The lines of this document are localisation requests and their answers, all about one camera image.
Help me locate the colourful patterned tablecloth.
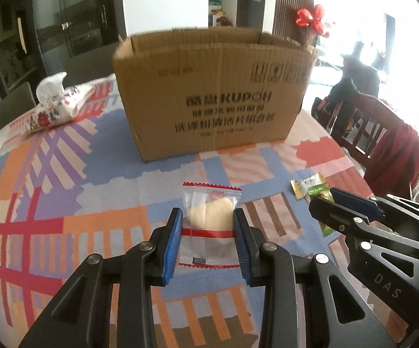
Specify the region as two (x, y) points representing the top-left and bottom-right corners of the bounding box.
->
(0, 77), (371, 347)

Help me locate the red wooden chair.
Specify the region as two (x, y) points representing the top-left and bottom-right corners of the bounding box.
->
(312, 93), (419, 199)

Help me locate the clear red-edged snack packet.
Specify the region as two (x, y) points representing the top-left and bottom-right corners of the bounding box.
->
(179, 182), (242, 269)

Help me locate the dark chair by window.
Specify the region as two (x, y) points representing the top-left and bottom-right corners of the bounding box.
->
(342, 41), (380, 97)

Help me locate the dark grey dining chair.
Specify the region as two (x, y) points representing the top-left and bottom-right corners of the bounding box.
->
(63, 42), (120, 87)

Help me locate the red bow decoration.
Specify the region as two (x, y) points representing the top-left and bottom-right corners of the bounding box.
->
(295, 4), (330, 38)

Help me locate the brown cardboard box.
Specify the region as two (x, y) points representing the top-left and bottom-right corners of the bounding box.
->
(113, 27), (318, 162)

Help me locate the green white candy packet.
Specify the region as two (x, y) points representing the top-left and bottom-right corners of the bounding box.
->
(289, 171), (335, 239)

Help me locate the black glass door cabinet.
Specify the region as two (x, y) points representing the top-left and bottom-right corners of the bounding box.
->
(0, 0), (126, 101)

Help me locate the floral tissue pack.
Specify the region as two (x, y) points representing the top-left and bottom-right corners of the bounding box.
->
(25, 72), (95, 134)

